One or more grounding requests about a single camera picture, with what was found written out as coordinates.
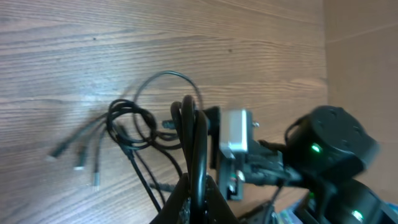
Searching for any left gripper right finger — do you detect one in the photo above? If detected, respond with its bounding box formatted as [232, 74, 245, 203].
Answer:
[205, 175, 239, 224]

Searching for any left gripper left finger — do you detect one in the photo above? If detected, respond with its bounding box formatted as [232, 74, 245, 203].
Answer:
[150, 173, 190, 224]

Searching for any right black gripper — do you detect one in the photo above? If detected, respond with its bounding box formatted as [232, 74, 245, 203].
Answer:
[205, 106, 283, 201]

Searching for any thin black USB cable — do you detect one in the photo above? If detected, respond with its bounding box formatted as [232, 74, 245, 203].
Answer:
[46, 70, 205, 214]

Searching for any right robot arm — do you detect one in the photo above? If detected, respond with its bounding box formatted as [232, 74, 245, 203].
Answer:
[205, 105, 397, 223]

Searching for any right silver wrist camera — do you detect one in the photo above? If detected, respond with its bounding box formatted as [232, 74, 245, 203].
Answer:
[219, 108, 253, 159]

